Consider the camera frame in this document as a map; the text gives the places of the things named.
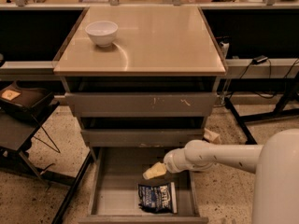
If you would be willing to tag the black power adapter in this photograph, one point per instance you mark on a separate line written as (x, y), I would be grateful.
(259, 59)

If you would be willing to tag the grey top drawer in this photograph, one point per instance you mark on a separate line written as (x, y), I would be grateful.
(141, 96)

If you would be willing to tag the dark brown tray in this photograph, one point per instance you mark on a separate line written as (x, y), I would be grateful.
(24, 103)

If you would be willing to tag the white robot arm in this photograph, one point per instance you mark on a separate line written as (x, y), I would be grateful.
(275, 165)

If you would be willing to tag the grey drawer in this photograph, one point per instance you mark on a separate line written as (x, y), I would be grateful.
(142, 132)
(141, 96)
(114, 198)

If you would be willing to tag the black table leg frame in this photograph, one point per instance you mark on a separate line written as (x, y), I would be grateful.
(279, 111)

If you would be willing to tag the grey middle drawer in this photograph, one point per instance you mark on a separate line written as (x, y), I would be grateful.
(142, 132)

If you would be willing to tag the grey bottom drawer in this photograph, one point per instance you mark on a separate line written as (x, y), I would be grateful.
(114, 198)

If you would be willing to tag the white ceramic bowl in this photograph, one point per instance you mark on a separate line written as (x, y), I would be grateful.
(102, 33)

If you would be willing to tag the black side table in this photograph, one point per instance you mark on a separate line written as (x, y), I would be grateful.
(15, 136)

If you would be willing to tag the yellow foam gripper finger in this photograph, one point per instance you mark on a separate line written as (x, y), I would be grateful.
(158, 169)

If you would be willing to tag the blue chip bag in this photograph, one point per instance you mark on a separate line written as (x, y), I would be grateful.
(158, 199)

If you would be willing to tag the grey drawer cabinet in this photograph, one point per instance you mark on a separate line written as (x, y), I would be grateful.
(152, 41)

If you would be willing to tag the black floor bar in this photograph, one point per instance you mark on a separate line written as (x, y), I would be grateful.
(58, 219)

